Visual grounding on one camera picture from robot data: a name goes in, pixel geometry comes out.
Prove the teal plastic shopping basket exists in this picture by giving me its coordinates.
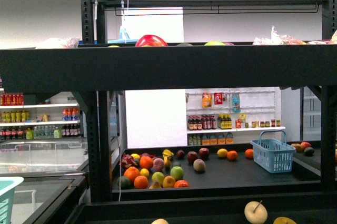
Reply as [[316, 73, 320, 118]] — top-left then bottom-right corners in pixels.
[[0, 176, 24, 224]]

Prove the white store shelf right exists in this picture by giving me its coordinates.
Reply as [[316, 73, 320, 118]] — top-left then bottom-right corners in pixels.
[[185, 87, 285, 146]]

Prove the white store shelf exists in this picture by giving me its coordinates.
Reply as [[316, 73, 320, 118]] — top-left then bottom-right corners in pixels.
[[185, 87, 285, 146], [1, 88, 84, 142]]

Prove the green apple far shelf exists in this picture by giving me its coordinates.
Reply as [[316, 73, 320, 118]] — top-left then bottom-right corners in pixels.
[[170, 166, 184, 181]]

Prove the far yellow lemon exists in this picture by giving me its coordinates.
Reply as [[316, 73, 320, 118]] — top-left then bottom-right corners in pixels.
[[217, 148, 228, 159]]

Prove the white store shelf left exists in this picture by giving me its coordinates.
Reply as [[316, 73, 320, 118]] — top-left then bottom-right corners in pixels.
[[1, 88, 84, 142]]

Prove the large red apple top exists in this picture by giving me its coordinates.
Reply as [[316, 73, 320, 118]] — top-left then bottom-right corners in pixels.
[[135, 34, 168, 47]]

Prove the dark red apple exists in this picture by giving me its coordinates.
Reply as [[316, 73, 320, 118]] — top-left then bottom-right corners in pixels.
[[187, 151, 199, 165]]

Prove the orange in far pile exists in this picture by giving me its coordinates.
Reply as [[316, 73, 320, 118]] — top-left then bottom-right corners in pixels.
[[140, 156, 153, 170]]

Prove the peach coloured mango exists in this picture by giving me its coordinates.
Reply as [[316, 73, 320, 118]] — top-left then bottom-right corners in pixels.
[[193, 159, 206, 172]]

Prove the dragon fruit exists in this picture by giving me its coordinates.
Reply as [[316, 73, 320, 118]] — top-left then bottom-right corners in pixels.
[[120, 154, 137, 170]]

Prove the far orange mandarin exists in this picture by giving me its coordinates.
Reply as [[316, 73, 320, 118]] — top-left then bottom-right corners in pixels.
[[227, 150, 238, 161]]

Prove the far orange by basket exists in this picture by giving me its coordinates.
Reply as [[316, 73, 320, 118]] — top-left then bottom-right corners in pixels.
[[245, 149, 254, 159]]

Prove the light blue far basket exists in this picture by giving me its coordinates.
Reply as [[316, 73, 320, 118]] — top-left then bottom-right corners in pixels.
[[250, 130, 296, 174]]

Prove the white round pear left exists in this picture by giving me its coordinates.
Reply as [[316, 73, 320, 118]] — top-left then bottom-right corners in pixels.
[[151, 218, 169, 224]]

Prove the glass freezer chest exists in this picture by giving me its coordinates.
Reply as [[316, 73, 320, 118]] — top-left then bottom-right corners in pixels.
[[1, 137, 89, 223]]

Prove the cream pear with stem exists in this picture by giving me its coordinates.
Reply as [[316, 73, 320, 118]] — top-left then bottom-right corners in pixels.
[[244, 200, 268, 224]]

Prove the golden yellow apple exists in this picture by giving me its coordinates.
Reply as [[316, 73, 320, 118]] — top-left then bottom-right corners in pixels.
[[273, 217, 296, 224]]

